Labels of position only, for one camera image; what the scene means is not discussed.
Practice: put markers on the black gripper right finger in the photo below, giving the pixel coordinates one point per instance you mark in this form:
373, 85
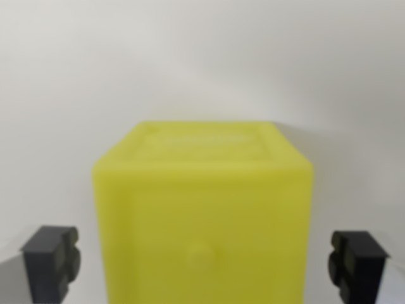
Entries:
357, 266

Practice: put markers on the yellow cube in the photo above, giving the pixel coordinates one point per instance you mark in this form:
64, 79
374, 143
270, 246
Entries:
202, 215

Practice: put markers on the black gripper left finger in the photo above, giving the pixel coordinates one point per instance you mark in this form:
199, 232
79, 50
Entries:
47, 266

